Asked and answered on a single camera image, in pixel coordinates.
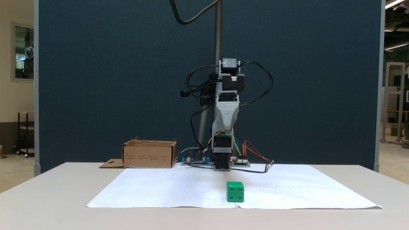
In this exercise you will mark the black tripod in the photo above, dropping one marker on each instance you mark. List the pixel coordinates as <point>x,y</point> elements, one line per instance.
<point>218,38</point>

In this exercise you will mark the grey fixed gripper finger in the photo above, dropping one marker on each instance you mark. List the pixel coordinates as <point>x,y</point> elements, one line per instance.
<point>227,115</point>

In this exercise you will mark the circuit board with white connectors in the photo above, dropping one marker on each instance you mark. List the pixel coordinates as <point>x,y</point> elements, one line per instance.
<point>241,163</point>

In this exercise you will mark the brown cardboard box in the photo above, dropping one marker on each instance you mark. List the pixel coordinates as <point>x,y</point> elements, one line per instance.
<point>148,156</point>

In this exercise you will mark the white paper sheet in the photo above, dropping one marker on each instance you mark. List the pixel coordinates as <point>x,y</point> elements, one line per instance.
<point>175,188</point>

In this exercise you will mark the dark blue partition panel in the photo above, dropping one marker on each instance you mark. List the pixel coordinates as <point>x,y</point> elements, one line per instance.
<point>96,80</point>

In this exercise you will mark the circuit board with blue capacitors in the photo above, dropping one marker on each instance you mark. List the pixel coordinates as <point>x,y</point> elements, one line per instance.
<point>195,162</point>

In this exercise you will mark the aluminium frame stand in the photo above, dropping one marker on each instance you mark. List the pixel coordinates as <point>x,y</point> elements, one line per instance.
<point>388,102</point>

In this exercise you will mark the black shelf cart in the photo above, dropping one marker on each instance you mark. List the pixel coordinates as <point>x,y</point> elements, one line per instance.
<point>27,127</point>

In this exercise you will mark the framed wall window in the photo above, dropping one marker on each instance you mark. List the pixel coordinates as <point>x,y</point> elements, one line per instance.
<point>24,52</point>

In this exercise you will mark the green die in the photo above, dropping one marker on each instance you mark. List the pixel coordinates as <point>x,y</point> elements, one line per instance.
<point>235,192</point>

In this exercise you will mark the long ceiling light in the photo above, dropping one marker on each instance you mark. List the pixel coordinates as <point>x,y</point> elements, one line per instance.
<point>393,3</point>
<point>396,46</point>

